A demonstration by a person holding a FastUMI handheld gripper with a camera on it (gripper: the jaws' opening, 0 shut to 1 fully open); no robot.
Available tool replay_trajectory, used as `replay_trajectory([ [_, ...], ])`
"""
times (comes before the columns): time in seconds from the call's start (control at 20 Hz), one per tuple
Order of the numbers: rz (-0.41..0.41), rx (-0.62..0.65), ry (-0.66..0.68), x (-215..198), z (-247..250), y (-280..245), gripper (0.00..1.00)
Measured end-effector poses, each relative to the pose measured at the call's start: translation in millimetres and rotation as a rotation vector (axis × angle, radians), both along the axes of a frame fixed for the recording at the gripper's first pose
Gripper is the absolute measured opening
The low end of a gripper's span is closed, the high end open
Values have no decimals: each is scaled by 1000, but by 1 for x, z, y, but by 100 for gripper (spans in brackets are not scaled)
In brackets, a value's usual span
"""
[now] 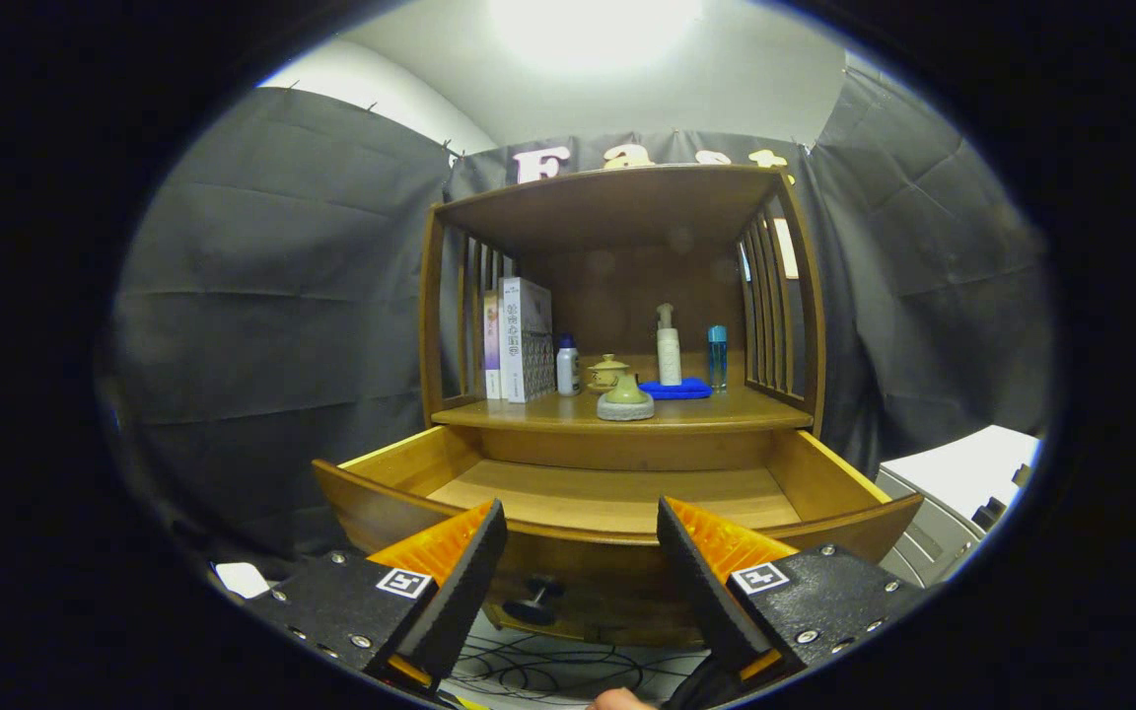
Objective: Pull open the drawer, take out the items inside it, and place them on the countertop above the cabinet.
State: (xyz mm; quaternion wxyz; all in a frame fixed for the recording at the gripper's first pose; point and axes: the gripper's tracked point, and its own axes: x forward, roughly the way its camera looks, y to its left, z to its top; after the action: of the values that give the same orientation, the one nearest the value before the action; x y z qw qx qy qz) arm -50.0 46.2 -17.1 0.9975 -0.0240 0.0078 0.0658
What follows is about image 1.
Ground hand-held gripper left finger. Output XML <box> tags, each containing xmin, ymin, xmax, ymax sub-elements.
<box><xmin>245</xmin><ymin>498</ymin><xmax>510</xmax><ymax>697</ymax></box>

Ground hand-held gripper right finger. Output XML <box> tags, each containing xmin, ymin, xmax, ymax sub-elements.
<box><xmin>656</xmin><ymin>496</ymin><xmax>926</xmax><ymax>693</ymax></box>

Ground black drawer knob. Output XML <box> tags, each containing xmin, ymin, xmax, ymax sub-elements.
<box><xmin>504</xmin><ymin>575</ymin><xmax>566</xmax><ymax>627</ymax></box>

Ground brown wooden drawer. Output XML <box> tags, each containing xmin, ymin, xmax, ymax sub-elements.
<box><xmin>312</xmin><ymin>424</ymin><xmax>925</xmax><ymax>632</ymax></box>

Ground green scrub brush grey pad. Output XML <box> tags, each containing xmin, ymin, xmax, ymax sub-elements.
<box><xmin>596</xmin><ymin>373</ymin><xmax>656</xmax><ymax>423</ymax></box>

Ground wooden countertop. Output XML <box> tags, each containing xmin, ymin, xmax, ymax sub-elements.
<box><xmin>430</xmin><ymin>385</ymin><xmax>816</xmax><ymax>433</ymax></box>

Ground white metal filing cabinet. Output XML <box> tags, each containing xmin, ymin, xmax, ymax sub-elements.
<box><xmin>874</xmin><ymin>424</ymin><xmax>1042</xmax><ymax>590</ymax></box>

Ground brown wooden cabinet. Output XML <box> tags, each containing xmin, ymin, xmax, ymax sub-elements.
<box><xmin>417</xmin><ymin>164</ymin><xmax>828</xmax><ymax>652</ymax></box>

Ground blue folded cloth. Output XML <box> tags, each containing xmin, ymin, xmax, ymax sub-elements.
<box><xmin>637</xmin><ymin>378</ymin><xmax>714</xmax><ymax>401</ymax></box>

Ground white pump bottle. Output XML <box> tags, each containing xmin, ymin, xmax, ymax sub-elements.
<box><xmin>655</xmin><ymin>303</ymin><xmax>683</xmax><ymax>388</ymax></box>

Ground yellow ceramic lidded teacup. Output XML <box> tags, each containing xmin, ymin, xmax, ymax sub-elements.
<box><xmin>586</xmin><ymin>353</ymin><xmax>631</xmax><ymax>393</ymax></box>

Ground white bottle with blue cap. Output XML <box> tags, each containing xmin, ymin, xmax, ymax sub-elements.
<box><xmin>555</xmin><ymin>333</ymin><xmax>582</xmax><ymax>397</ymax></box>

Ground thin purple book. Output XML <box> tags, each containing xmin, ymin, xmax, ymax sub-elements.
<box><xmin>482</xmin><ymin>290</ymin><xmax>504</xmax><ymax>400</ymax></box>

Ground white patterned book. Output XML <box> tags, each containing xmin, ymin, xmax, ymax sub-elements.
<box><xmin>499</xmin><ymin>277</ymin><xmax>556</xmax><ymax>404</ymax></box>

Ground black backdrop cloth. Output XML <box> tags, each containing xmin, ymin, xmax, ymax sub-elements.
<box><xmin>100</xmin><ymin>64</ymin><xmax>1057</xmax><ymax>583</ymax></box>

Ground black floor cables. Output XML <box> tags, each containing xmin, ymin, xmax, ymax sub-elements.
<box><xmin>445</xmin><ymin>631</ymin><xmax>717</xmax><ymax>710</ymax></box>

